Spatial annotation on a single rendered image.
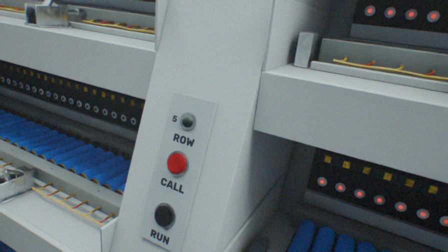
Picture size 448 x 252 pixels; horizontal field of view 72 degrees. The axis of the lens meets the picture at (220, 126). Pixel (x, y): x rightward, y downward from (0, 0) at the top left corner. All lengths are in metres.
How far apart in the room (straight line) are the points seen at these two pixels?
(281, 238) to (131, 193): 0.18
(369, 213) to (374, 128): 0.18
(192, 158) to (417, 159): 0.15
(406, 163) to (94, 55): 0.27
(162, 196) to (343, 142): 0.14
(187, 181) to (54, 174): 0.22
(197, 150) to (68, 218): 0.20
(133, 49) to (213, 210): 0.15
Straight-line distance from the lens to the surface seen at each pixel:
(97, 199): 0.37
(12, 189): 0.43
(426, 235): 0.40
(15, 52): 0.43
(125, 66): 0.30
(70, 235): 0.36
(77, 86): 0.57
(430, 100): 0.22
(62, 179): 0.41
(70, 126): 0.57
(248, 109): 0.22
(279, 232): 0.38
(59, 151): 0.50
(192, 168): 0.24
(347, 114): 0.21
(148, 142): 0.26
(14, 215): 0.41
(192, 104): 0.24
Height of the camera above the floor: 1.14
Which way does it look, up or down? 4 degrees down
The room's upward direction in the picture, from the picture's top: 14 degrees clockwise
